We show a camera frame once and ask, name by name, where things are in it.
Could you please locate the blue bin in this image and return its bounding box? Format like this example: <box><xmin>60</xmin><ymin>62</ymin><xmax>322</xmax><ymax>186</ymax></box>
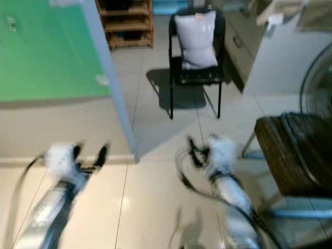
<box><xmin>153</xmin><ymin>0</ymin><xmax>188</xmax><ymax>14</ymax></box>

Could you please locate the grey pillow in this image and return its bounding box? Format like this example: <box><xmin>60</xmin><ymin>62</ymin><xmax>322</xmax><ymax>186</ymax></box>
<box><xmin>174</xmin><ymin>10</ymin><xmax>219</xmax><ymax>71</ymax></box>

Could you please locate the wooden shelf rack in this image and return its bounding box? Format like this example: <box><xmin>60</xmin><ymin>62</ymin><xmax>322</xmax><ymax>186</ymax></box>
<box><xmin>96</xmin><ymin>0</ymin><xmax>154</xmax><ymax>50</ymax></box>

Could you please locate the green hook board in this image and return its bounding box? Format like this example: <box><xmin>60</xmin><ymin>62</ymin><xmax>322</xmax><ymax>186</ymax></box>
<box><xmin>0</xmin><ymin>0</ymin><xmax>114</xmax><ymax>102</ymax></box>

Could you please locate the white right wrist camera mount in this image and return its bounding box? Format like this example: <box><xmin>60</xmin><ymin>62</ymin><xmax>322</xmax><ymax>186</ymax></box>
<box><xmin>207</xmin><ymin>135</ymin><xmax>237</xmax><ymax>174</ymax></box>

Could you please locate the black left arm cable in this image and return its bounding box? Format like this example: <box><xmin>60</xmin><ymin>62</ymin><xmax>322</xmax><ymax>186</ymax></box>
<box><xmin>11</xmin><ymin>152</ymin><xmax>50</xmax><ymax>249</ymax></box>

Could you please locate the black round fan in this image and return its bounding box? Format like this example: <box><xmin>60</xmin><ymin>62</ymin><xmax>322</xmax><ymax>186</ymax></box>
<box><xmin>298</xmin><ymin>40</ymin><xmax>332</xmax><ymax>122</ymax></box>

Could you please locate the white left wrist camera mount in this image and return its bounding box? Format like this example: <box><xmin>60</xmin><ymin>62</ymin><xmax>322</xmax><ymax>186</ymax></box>
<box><xmin>46</xmin><ymin>142</ymin><xmax>78</xmax><ymax>178</ymax></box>

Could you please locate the grey white cabinet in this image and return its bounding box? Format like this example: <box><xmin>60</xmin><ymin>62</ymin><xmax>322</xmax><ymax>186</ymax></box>
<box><xmin>218</xmin><ymin>0</ymin><xmax>332</xmax><ymax>95</ymax></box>

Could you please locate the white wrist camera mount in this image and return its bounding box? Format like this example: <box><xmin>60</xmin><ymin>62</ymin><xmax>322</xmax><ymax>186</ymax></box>
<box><xmin>207</xmin><ymin>135</ymin><xmax>237</xmax><ymax>174</ymax></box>
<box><xmin>46</xmin><ymin>142</ymin><xmax>78</xmax><ymax>178</ymax></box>

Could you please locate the beige cardboard piece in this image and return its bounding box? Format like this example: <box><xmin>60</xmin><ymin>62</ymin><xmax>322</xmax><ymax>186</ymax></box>
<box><xmin>257</xmin><ymin>0</ymin><xmax>304</xmax><ymax>25</ymax></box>

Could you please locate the brown wicker stool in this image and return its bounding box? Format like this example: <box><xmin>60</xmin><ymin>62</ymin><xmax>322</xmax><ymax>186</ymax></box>
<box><xmin>241</xmin><ymin>112</ymin><xmax>332</xmax><ymax>218</ymax></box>

